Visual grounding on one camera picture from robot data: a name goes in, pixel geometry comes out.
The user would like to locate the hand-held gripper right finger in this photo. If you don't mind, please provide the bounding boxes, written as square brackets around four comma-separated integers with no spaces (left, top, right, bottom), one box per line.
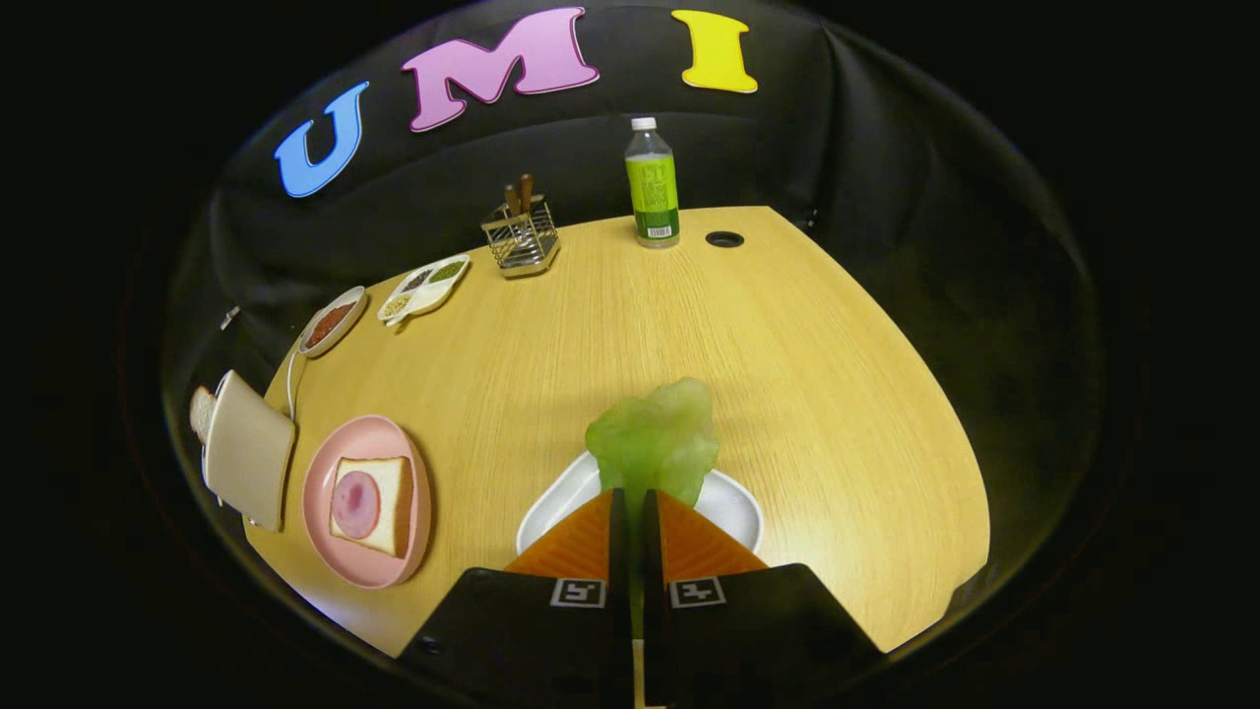
[642,487,884,709]

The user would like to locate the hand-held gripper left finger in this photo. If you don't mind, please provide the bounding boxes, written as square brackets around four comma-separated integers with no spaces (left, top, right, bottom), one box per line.
[399,487,631,709]

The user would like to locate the green lettuce leaf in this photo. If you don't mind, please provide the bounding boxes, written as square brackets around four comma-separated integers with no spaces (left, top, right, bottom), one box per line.
[585,377,722,641]

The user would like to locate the plain bread slice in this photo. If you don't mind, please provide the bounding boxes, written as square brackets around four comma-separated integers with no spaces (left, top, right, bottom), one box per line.
[189,386,220,444]

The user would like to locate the white plate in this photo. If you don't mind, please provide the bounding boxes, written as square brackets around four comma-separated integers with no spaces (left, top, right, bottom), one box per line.
[516,451,765,554]

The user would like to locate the toast slice under ham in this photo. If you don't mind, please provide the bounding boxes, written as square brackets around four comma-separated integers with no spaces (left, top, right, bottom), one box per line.
[328,456,414,559]

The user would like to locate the pink ham slice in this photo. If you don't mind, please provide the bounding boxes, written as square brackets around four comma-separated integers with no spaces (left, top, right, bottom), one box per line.
[331,471,381,539]

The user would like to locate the pink plate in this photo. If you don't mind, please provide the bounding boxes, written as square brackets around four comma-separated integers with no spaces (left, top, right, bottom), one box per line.
[301,415,433,590]

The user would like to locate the white divided seed dish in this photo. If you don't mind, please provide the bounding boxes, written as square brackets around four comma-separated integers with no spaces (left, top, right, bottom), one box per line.
[377,254,473,328]

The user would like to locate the green label plastic bottle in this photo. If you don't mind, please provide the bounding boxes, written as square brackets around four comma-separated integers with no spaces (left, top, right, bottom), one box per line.
[624,117,681,249]

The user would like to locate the grey plate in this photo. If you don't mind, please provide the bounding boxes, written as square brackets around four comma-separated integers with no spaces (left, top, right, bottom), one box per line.
[298,286,368,358]

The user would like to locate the red meat patty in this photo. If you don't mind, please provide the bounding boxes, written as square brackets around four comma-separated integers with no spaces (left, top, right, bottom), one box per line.
[305,304,355,350]

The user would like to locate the white toaster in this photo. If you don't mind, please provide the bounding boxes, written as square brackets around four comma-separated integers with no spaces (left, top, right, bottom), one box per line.
[200,370,297,533]

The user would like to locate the black backdrop cloth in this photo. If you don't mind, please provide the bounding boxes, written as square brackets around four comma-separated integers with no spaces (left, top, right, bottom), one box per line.
[162,0,1103,631]

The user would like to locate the metal wire utensil holder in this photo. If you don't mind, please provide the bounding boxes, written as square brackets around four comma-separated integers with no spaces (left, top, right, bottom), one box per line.
[480,197,562,280]

